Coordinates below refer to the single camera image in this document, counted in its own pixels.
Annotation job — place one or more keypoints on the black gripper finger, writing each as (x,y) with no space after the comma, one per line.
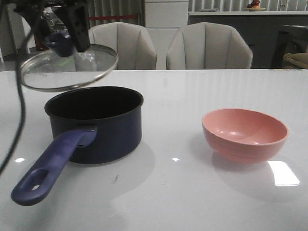
(75,17)
(32,13)

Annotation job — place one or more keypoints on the glass lid purple knob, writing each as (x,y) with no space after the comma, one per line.
(63,68)

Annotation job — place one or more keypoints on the pink plastic bowl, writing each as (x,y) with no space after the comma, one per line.
(244,136)

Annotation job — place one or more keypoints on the red barrier belt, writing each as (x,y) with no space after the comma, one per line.
(118,17)

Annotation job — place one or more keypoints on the red trash bin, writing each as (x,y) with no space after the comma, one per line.
(39,45)

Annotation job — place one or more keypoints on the left grey upholstered chair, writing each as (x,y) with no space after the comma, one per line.
(117,46)

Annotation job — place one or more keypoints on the grey upholstered chair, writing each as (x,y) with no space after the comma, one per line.
(208,46)
(117,46)

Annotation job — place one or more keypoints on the white cabinet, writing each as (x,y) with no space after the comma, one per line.
(162,20)

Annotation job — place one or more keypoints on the right grey upholstered chair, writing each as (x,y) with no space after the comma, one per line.
(208,46)

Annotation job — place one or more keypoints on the fruit plate on counter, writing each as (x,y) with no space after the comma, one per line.
(254,6)

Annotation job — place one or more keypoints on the dark grey counter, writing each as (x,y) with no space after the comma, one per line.
(258,29)

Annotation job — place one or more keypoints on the olive cushion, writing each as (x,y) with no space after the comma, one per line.
(296,61)

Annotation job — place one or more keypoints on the dark blue saucepan purple handle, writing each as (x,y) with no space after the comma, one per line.
(89,126)

